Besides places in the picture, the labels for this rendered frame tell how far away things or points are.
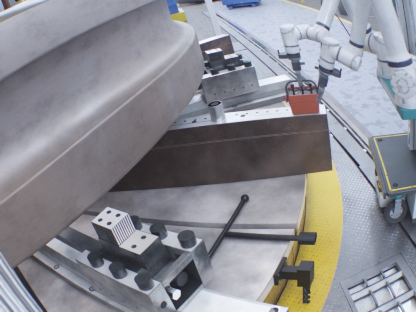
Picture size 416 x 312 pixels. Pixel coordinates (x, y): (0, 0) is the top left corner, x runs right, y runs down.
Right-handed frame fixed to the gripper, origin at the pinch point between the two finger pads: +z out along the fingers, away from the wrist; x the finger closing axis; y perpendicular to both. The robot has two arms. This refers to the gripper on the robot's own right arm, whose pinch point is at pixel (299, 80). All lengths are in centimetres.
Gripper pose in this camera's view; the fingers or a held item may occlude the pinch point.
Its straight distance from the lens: 222.8
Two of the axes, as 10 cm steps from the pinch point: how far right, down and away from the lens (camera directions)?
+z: 2.4, 8.5, 4.7
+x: 2.0, -5.2, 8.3
